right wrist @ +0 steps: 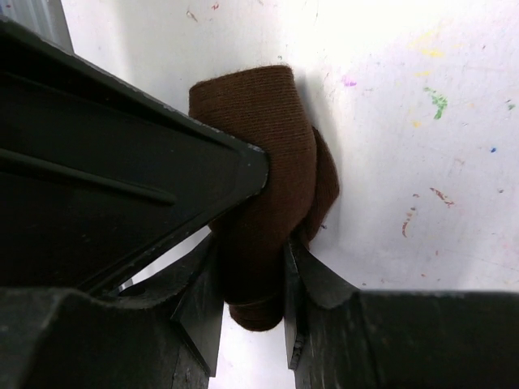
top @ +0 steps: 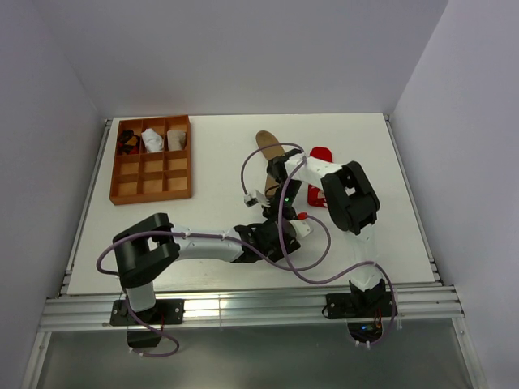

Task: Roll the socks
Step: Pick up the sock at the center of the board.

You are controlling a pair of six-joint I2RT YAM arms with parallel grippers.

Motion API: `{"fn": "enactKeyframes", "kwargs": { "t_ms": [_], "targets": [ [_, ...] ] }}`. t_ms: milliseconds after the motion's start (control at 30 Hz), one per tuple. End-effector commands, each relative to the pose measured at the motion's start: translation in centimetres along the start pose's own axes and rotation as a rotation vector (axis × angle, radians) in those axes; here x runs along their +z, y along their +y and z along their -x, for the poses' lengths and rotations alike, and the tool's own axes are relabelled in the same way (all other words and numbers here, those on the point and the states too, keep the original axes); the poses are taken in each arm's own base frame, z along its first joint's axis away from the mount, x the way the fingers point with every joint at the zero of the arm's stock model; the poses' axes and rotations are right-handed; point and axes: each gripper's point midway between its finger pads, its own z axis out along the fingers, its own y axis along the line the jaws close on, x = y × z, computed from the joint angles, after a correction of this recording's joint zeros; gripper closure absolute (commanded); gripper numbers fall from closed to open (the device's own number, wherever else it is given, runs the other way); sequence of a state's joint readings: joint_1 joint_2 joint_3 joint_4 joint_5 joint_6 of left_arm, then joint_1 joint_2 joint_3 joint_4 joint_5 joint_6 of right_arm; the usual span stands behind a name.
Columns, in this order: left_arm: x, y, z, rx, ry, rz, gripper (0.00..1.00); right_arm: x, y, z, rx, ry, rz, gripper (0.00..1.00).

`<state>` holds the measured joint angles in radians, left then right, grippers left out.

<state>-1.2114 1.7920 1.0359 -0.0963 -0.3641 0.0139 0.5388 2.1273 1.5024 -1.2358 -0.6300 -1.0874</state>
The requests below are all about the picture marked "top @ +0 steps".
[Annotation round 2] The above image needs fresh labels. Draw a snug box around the tan ribbed sock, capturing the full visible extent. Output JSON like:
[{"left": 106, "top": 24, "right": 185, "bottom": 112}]
[{"left": 255, "top": 130, "right": 285, "bottom": 198}]

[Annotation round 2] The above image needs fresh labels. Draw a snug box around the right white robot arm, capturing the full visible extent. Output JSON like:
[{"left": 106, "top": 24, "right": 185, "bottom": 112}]
[{"left": 267, "top": 149, "right": 390, "bottom": 316}]

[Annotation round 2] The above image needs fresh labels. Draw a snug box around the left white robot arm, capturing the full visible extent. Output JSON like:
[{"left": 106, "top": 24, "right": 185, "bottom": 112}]
[{"left": 113, "top": 213, "right": 301, "bottom": 323}]

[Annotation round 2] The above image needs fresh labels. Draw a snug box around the red patterned sock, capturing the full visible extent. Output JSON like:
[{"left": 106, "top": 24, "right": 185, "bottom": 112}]
[{"left": 307, "top": 147, "right": 333, "bottom": 208}]

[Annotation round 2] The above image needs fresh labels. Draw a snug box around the beige rolled sock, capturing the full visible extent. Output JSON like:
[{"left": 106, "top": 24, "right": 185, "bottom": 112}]
[{"left": 166, "top": 129, "right": 187, "bottom": 152}]

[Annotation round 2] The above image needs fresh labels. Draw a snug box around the orange compartment tray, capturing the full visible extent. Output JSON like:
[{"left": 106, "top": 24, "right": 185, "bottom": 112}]
[{"left": 109, "top": 115, "right": 192, "bottom": 206}]

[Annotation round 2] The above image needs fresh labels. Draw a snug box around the white rolled sock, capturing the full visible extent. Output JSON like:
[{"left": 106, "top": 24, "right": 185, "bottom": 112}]
[{"left": 141, "top": 128, "right": 164, "bottom": 153}]

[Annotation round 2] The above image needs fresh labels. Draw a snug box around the black red rolled sock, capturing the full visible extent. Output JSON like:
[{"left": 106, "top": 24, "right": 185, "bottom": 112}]
[{"left": 116, "top": 130, "right": 140, "bottom": 156}]

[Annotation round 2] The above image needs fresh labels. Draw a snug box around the aluminium front rail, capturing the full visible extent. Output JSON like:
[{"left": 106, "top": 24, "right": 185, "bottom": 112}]
[{"left": 38, "top": 284, "right": 465, "bottom": 332}]

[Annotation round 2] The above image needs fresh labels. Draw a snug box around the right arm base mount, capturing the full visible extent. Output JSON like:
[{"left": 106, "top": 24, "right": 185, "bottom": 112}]
[{"left": 321, "top": 279, "right": 398, "bottom": 348}]

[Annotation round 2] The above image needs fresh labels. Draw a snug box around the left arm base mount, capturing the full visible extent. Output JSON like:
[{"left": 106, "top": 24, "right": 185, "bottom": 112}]
[{"left": 109, "top": 299, "right": 184, "bottom": 351}]

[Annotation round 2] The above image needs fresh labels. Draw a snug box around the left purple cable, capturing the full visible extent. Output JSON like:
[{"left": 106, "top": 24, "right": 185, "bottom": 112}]
[{"left": 96, "top": 214, "right": 332, "bottom": 358}]

